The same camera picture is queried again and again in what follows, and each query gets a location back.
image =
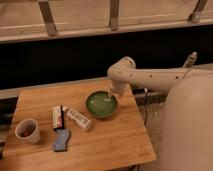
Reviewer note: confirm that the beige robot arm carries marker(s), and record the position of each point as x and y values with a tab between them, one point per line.
187	135

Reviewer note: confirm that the middle metal railing post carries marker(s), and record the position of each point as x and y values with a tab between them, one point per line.
114	14

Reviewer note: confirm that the white plastic bottle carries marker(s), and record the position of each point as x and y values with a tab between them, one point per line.
82	121

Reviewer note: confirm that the white paper cup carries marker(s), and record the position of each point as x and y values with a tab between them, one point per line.
27	130

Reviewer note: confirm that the metal railing post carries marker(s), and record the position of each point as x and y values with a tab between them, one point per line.
47	17
194	17
114	14

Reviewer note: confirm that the small bottle on ledge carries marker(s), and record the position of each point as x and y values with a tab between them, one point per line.
191	59

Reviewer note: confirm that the blue sponge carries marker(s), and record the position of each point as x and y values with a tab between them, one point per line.
60	144

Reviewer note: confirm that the green bowl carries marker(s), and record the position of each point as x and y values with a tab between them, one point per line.
101	105

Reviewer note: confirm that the right metal railing post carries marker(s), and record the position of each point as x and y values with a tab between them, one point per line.
194	17

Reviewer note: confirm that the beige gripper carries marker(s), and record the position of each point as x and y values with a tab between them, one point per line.
118	90

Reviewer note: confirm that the left metal railing post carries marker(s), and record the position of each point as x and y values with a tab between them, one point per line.
47	17

